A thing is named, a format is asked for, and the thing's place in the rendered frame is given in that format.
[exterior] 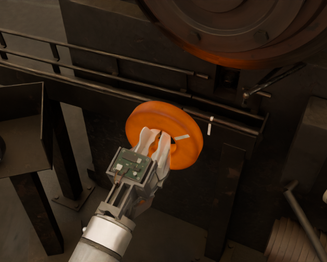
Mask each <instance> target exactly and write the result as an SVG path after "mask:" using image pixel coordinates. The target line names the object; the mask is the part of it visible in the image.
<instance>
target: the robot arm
mask: <svg viewBox="0 0 327 262"><path fill-rule="evenodd" d="M160 136H161V137H160ZM159 137H160V140H159V142H158V148H157V150H156V151H155V152H154V153H153V154H152V156H151V157H149V156H150V150H151V148H152V147H153V146H154V145H155V144H156V140H157V139H158V138H159ZM117 155H118V156H117ZM116 157H117V158H116ZM170 169H171V136H170V135H169V134H168V133H166V132H164V131H162V130H159V129H151V130H150V129H149V128H147V127H144V128H143V129H142V131H141V133H140V138H139V142H138V143H137V145H136V146H134V147H133V148H131V149H130V150H128V149H126V148H121V147H119V149H118V150H117V152H116V154H115V156H114V158H113V160H112V162H111V164H110V165H109V167H108V169H107V171H106V174H107V175H108V177H109V179H110V180H111V182H112V184H113V187H112V189H111V191H110V193H109V195H108V197H107V199H106V200H105V202H103V201H101V203H100V205H99V206H98V208H97V210H96V212H95V216H93V217H92V218H91V220H90V222H89V223H88V225H87V227H84V228H83V230H82V232H83V235H82V237H81V238H80V240H79V242H78V244H77V246H76V248H75V250H74V252H73V253H72V255H71V257H70V259H69V261H68V262H120V261H121V259H122V257H123V255H124V253H125V251H126V249H127V247H128V245H129V243H130V240H131V238H132V234H131V233H132V232H133V231H134V229H135V226H136V224H135V223H134V222H133V221H132V220H133V219H134V218H136V217H137V216H138V215H140V214H141V213H142V212H144V211H145V210H146V209H148V208H149V207H150V206H151V204H152V200H153V198H154V197H155V196H154V193H155V192H156V191H157V189H158V188H160V189H162V187H163V184H164V182H165V181H166V179H167V178H168V176H169V173H170Z"/></svg>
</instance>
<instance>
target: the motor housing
mask: <svg viewBox="0 0 327 262"><path fill-rule="evenodd" d="M313 229H314V230H315V232H316V234H317V236H318V238H319V240H320V242H321V244H322V246H323V248H324V249H325V251H326V253H327V231H326V232H323V230H321V229H319V230H317V229H316V227H313ZM263 256H266V257H267V261H266V262H321V261H320V259H319V257H318V255H317V253H316V251H315V249H314V247H313V245H312V243H311V241H310V239H309V238H308V236H307V234H306V232H305V230H304V229H303V227H302V225H301V224H300V223H298V222H297V220H295V219H294V220H291V218H289V217H288V218H285V217H281V219H280V220H277V219H275V221H274V224H273V226H272V229H271V232H270V235H269V238H268V241H267V244H266V247H265V251H264V255H263Z"/></svg>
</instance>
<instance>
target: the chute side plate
mask: <svg viewBox="0 0 327 262"><path fill-rule="evenodd" d="M36 82H44V84H45V87H46V91H47V94H48V98H49V99H52V100H55V101H59V102H63V103H66V104H70V105H73V106H76V107H80V108H83V109H87V110H91V111H94V112H98V113H101V114H104V115H108V116H111V117H115V118H118V119H122V120H125V121H127V119H128V118H129V116H130V115H131V114H132V112H133V111H134V109H135V108H136V107H137V106H139V105H140V104H142V103H144V102H141V101H137V100H133V99H129V98H125V97H122V96H118V95H114V94H110V93H106V92H103V91H99V90H96V89H92V88H88V87H84V86H80V85H76V84H72V83H69V82H65V81H61V80H57V79H54V78H51V77H46V76H42V75H38V74H35V73H31V72H27V71H24V70H19V69H15V68H12V67H8V66H5V65H1V64H0V85H3V86H9V85H18V84H27V83H36ZM190 116H191V117H192V118H193V119H194V121H195V122H196V123H197V125H198V126H199V128H200V130H201V133H202V136H203V144H204V145H207V146H210V147H213V148H216V149H219V150H222V149H223V143H226V144H228V145H231V146H234V147H237V148H240V149H243V150H246V153H245V159H248V160H251V157H252V153H253V149H254V145H255V141H256V136H253V135H250V134H246V133H243V132H241V131H238V130H235V129H232V128H229V127H225V126H222V125H219V124H216V123H213V122H210V121H207V120H204V119H201V118H198V117H195V116H192V115H190ZM209 124H211V131H210V135H208V134H207V133H208V125H209Z"/></svg>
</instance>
